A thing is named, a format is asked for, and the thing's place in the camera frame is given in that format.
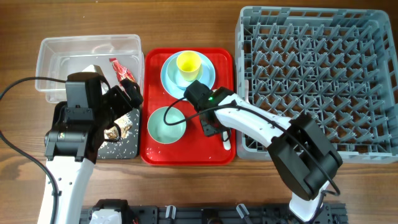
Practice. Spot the mint green bowl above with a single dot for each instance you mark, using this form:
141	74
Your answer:
160	131

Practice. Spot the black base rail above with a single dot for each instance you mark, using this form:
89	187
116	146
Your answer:
268	213

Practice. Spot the red snack wrapper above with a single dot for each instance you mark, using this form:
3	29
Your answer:
122	72

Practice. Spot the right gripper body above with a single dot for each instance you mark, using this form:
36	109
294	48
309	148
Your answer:
209	129

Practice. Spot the grey dishwasher rack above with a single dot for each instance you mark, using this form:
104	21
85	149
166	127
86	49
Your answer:
337	65

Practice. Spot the light blue bowl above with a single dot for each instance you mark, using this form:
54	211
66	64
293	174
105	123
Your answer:
175	76

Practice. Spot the black tray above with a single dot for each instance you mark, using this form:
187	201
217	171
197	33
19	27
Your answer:
130	143

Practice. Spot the white plastic spoon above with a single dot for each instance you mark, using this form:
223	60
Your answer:
225	140

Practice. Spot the yellow plastic cup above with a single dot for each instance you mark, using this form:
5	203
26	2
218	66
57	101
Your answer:
189	64

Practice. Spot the light blue plate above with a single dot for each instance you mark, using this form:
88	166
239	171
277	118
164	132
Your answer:
206	75

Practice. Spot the clear plastic bin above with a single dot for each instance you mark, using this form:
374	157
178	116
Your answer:
60	56

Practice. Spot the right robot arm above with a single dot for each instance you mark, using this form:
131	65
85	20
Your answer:
303	156

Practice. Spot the red serving tray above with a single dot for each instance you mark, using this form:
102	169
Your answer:
194	148

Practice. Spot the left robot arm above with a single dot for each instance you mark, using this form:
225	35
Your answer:
63	199

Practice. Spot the rice and food scraps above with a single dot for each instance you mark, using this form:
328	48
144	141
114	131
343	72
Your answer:
120	130

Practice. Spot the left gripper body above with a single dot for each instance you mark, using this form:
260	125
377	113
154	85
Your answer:
115	104

